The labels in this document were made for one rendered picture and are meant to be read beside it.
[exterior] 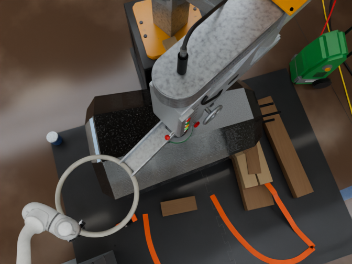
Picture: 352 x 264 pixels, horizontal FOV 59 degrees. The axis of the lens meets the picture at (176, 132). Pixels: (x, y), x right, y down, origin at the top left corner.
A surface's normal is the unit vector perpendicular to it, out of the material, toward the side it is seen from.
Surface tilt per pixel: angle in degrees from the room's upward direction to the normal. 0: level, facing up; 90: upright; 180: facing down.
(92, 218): 0
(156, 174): 45
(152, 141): 13
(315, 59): 72
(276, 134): 0
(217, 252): 0
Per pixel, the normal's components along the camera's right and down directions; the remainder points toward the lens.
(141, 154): -0.15, -0.10
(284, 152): 0.02, -0.25
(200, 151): 0.22, 0.47
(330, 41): -0.54, -0.20
